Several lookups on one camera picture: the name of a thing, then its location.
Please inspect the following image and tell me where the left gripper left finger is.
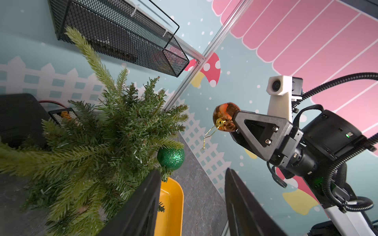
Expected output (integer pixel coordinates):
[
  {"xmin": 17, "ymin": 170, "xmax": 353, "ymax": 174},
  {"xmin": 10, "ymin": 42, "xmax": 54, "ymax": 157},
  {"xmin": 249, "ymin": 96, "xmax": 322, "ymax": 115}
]
[{"xmin": 98, "ymin": 170, "xmax": 161, "ymax": 236}]

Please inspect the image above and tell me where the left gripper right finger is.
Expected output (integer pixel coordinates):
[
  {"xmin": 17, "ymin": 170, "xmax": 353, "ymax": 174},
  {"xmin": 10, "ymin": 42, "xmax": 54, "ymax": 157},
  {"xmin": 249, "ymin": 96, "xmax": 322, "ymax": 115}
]
[{"xmin": 225, "ymin": 168, "xmax": 286, "ymax": 236}]

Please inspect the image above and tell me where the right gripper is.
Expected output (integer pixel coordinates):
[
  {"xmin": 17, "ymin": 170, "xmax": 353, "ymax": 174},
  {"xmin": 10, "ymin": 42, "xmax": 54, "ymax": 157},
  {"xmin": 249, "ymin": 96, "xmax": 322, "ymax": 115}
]
[{"xmin": 231, "ymin": 111, "xmax": 318, "ymax": 179}]

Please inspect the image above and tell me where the orange shiny ball ornament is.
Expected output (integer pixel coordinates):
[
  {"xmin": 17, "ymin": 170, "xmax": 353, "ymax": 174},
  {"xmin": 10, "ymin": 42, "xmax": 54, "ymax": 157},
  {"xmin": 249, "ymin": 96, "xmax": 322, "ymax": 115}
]
[{"xmin": 213, "ymin": 102, "xmax": 241, "ymax": 133}]

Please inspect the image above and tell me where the green glitter ball ornament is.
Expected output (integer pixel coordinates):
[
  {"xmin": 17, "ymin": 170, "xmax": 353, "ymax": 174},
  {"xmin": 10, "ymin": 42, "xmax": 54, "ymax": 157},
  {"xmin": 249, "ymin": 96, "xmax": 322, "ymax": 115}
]
[{"xmin": 157, "ymin": 148, "xmax": 185, "ymax": 171}]

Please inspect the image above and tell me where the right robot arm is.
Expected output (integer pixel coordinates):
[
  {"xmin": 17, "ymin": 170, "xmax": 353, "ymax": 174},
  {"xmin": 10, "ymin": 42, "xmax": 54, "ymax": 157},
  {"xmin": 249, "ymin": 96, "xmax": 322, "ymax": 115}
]
[{"xmin": 229, "ymin": 72, "xmax": 378, "ymax": 236}]

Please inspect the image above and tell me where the small green christmas tree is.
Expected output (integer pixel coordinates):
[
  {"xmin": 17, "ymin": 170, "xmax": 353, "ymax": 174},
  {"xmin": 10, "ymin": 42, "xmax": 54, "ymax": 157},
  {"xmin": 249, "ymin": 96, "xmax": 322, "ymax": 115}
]
[{"xmin": 1, "ymin": 27, "xmax": 188, "ymax": 236}]

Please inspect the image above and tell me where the yellow plastic tray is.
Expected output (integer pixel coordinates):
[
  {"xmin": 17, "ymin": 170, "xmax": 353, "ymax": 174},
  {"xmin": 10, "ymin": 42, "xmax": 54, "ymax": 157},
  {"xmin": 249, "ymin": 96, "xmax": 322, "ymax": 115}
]
[{"xmin": 154, "ymin": 178, "xmax": 184, "ymax": 236}]

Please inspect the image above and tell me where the black box on table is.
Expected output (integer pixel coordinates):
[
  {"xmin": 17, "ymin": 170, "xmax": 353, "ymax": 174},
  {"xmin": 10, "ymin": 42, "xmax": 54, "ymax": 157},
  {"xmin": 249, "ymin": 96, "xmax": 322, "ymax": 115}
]
[{"xmin": 1, "ymin": 93, "xmax": 50, "ymax": 148}]

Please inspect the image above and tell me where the black box in basket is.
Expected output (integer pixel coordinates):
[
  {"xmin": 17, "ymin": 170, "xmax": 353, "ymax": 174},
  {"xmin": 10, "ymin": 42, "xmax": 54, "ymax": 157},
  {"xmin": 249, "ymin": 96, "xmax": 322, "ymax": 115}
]
[{"xmin": 87, "ymin": 26, "xmax": 138, "ymax": 63}]

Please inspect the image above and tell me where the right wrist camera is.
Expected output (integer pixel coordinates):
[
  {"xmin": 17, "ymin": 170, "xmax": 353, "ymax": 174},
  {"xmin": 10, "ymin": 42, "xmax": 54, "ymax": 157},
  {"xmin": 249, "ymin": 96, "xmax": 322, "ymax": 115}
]
[{"xmin": 266, "ymin": 75, "xmax": 303, "ymax": 122}]

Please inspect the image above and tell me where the black wire mesh basket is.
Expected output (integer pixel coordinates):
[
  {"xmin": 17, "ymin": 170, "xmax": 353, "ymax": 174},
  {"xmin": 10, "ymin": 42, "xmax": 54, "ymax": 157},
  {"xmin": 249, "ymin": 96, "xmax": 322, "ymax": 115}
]
[{"xmin": 48, "ymin": 1, "xmax": 190, "ymax": 77}]

